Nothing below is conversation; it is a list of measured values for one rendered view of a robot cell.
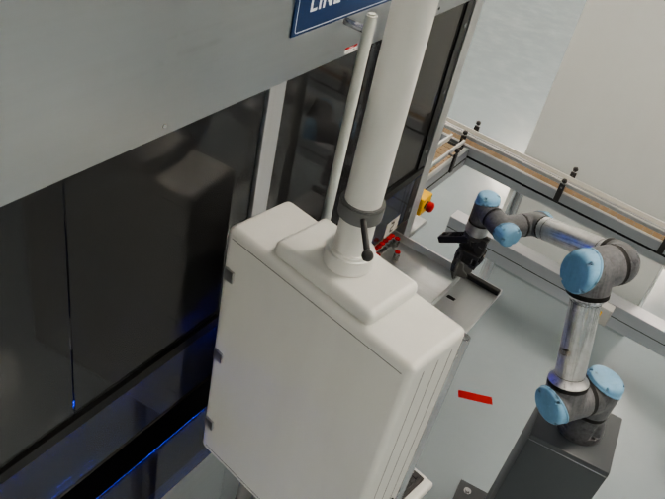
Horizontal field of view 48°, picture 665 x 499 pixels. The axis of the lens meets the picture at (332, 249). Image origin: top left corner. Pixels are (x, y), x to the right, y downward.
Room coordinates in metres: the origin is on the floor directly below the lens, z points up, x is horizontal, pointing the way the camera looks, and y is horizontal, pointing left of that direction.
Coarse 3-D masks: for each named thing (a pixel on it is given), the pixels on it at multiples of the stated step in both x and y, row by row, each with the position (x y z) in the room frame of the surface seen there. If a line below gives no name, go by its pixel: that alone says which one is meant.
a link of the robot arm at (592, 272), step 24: (576, 264) 1.60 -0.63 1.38; (600, 264) 1.59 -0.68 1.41; (624, 264) 1.63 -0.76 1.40; (576, 288) 1.57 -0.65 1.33; (600, 288) 1.57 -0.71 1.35; (576, 312) 1.57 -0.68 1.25; (600, 312) 1.59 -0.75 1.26; (576, 336) 1.55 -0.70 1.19; (576, 360) 1.52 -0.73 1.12; (552, 384) 1.51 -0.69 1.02; (576, 384) 1.51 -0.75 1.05; (552, 408) 1.47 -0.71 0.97; (576, 408) 1.48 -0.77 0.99
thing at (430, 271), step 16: (400, 240) 2.19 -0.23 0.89; (384, 256) 2.08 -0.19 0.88; (400, 256) 2.11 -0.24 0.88; (416, 256) 2.13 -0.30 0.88; (432, 256) 2.13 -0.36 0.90; (416, 272) 2.04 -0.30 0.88; (432, 272) 2.06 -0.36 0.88; (448, 272) 2.08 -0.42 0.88; (432, 288) 1.98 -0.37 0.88; (448, 288) 1.98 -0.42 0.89; (432, 304) 1.88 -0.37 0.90
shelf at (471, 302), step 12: (456, 288) 2.01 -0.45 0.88; (468, 288) 2.02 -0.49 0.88; (480, 288) 2.04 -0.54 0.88; (444, 300) 1.93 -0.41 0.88; (456, 300) 1.95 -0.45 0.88; (468, 300) 1.96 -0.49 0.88; (480, 300) 1.98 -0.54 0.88; (492, 300) 1.99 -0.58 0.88; (444, 312) 1.87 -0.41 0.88; (456, 312) 1.89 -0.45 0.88; (468, 312) 1.90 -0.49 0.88; (480, 312) 1.91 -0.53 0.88; (468, 324) 1.84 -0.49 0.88
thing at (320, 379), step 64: (256, 256) 1.15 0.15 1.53; (320, 256) 1.13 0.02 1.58; (256, 320) 1.13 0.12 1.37; (320, 320) 1.04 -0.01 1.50; (384, 320) 1.03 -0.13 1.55; (448, 320) 1.07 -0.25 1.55; (256, 384) 1.11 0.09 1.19; (320, 384) 1.02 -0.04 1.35; (384, 384) 0.94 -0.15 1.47; (256, 448) 1.09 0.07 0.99; (320, 448) 1.00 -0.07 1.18; (384, 448) 0.93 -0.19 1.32
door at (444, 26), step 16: (448, 16) 2.07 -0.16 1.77; (432, 32) 2.00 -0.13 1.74; (448, 32) 2.10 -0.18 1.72; (432, 48) 2.03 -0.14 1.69; (448, 48) 2.13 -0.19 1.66; (432, 64) 2.06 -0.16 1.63; (432, 80) 2.09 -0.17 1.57; (416, 96) 2.01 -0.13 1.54; (432, 96) 2.13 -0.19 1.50; (416, 112) 2.04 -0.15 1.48; (432, 112) 2.16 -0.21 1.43; (416, 128) 2.07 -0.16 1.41; (400, 144) 2.00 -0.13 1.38; (416, 144) 2.11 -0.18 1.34; (400, 160) 2.03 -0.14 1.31; (416, 160) 2.14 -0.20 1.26; (400, 176) 2.06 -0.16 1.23
